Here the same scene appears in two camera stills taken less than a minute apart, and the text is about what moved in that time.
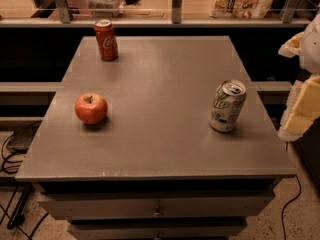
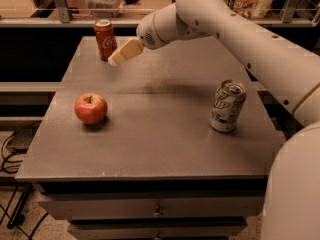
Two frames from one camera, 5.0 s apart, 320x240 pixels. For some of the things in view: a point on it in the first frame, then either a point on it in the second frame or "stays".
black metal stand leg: x=18 y=218 stays
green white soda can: x=227 y=105 stays
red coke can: x=107 y=39 stays
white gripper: x=311 y=49 → x=147 y=30
